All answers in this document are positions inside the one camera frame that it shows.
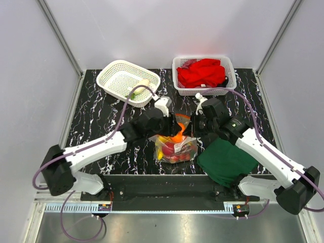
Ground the red fake apple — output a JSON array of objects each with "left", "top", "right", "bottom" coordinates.
[{"left": 161, "top": 142, "right": 175, "bottom": 156}]

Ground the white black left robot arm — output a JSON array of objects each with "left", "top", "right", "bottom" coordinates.
[{"left": 40, "top": 108, "right": 181, "bottom": 200}]

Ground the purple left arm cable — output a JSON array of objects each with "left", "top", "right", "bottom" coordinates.
[{"left": 32, "top": 85, "right": 159, "bottom": 240}]

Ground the white oval perforated basket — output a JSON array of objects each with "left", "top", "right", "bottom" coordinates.
[{"left": 96, "top": 60, "right": 160, "bottom": 108}]

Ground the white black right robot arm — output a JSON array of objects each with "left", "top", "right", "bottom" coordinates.
[{"left": 185, "top": 93, "right": 320, "bottom": 215}]

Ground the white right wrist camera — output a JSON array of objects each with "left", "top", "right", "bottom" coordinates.
[{"left": 195, "top": 93, "right": 208, "bottom": 115}]

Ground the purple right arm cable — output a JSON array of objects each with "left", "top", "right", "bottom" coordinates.
[{"left": 199, "top": 87, "right": 324, "bottom": 220}]

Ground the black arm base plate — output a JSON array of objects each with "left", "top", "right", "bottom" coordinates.
[{"left": 80, "top": 175, "right": 259, "bottom": 213}]

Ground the folded green cloth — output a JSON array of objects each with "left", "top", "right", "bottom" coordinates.
[{"left": 197, "top": 138, "right": 259, "bottom": 188}]

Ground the clear zip top bag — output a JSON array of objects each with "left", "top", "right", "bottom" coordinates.
[{"left": 150, "top": 113, "right": 198, "bottom": 164}]

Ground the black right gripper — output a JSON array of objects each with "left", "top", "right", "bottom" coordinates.
[{"left": 182, "top": 111, "right": 218, "bottom": 138}]

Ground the orange fake fruit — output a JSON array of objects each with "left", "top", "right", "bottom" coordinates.
[{"left": 171, "top": 123, "right": 185, "bottom": 143}]

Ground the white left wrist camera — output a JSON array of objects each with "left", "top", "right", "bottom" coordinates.
[{"left": 154, "top": 96, "right": 172, "bottom": 117}]

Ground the pale cream fake food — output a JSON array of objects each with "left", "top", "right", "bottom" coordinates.
[{"left": 130, "top": 79, "right": 150, "bottom": 100}]

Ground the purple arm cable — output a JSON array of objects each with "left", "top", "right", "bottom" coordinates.
[
  {"left": 199, "top": 87, "right": 324, "bottom": 220},
  {"left": 32, "top": 85, "right": 159, "bottom": 240}
]

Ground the red cloth in basket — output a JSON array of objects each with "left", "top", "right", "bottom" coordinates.
[{"left": 176, "top": 58, "right": 228, "bottom": 89}]

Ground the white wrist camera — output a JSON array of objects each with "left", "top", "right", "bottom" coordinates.
[
  {"left": 154, "top": 96, "right": 172, "bottom": 117},
  {"left": 195, "top": 93, "right": 208, "bottom": 115}
]

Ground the white rectangular slotted basket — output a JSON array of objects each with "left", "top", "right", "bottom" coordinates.
[{"left": 172, "top": 55, "right": 237, "bottom": 96}]

